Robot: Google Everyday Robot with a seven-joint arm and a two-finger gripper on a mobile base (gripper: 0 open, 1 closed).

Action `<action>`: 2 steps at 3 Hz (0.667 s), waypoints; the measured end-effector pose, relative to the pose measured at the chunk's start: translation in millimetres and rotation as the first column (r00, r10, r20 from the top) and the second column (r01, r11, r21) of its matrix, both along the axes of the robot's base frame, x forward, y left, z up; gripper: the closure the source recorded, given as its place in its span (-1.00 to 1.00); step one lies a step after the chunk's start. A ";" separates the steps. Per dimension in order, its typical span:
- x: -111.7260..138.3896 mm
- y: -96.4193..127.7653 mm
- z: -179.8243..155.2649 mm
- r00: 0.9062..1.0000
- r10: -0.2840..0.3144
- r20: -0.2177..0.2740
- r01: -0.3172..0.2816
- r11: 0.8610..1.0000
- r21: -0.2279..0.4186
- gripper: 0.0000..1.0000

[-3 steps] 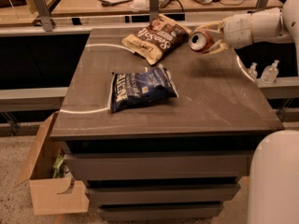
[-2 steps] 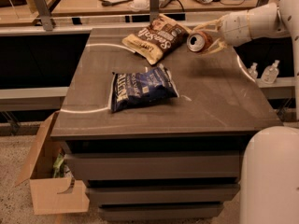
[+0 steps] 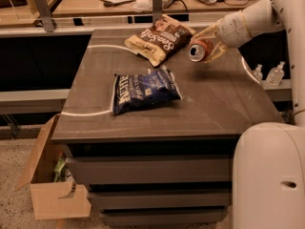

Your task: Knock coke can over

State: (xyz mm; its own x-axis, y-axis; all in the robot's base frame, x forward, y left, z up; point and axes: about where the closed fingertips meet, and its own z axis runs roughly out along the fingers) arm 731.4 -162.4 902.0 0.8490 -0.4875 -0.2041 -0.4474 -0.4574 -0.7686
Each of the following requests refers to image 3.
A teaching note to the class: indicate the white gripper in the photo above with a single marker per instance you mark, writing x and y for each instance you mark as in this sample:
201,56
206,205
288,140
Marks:
233,31

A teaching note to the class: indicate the red coke can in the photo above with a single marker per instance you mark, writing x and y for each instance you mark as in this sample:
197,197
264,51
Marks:
200,49

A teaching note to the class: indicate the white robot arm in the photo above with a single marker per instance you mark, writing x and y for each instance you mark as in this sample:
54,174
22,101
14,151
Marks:
269,158

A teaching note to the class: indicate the clear plastic bottle left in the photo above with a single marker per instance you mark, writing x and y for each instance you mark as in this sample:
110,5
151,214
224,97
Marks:
258,72

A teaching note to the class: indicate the clear plastic bottle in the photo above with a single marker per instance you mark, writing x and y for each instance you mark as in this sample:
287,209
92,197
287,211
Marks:
276,74
258,72

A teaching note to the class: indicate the brown sea salt chip bag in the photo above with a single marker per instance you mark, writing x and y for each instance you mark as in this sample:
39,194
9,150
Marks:
165,37

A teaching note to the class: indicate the clear plastic bottle right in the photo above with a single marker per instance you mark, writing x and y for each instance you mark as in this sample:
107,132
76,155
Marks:
276,74

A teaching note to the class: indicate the white round cup lid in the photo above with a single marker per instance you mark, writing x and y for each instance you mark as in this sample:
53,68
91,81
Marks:
141,5

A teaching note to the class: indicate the blue chip bag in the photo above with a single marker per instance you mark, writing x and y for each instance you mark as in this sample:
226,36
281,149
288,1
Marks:
141,91

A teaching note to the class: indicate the grey drawer cabinet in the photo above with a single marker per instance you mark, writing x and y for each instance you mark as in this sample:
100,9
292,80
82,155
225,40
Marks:
168,164

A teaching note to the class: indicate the green packet in box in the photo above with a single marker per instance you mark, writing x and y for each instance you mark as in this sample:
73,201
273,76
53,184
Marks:
60,170

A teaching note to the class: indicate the open cardboard box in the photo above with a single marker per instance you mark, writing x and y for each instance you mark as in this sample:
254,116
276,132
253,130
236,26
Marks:
50,199

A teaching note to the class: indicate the middle metal bracket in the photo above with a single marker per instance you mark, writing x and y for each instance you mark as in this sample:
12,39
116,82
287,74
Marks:
156,10

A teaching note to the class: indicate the metal bracket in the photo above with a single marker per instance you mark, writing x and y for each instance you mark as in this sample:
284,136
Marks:
45,15
156,10

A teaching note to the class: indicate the left metal bracket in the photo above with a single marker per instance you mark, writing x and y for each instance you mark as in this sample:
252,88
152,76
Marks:
45,15

